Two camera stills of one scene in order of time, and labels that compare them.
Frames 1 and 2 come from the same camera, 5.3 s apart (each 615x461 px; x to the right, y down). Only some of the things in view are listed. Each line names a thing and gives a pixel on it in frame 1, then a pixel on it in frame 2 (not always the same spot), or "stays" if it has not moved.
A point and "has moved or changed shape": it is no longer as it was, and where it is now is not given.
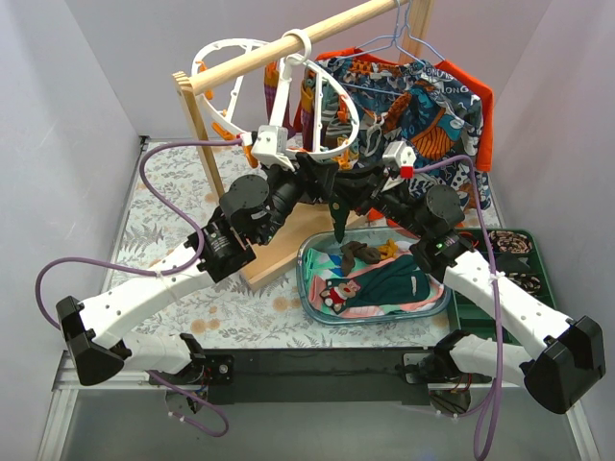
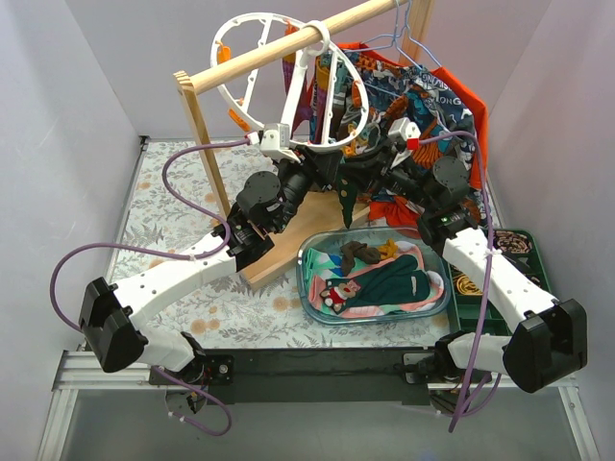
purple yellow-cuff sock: [271, 80] → [301, 131]
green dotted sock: [340, 205] has moved or changed shape
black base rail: [317, 376] stays
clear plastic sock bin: [366, 277] stays
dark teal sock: [401, 281] stays
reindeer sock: [337, 292] stays
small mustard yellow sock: [388, 251] stays
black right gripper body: [358, 187] → [373, 161]
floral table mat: [168, 198] stays
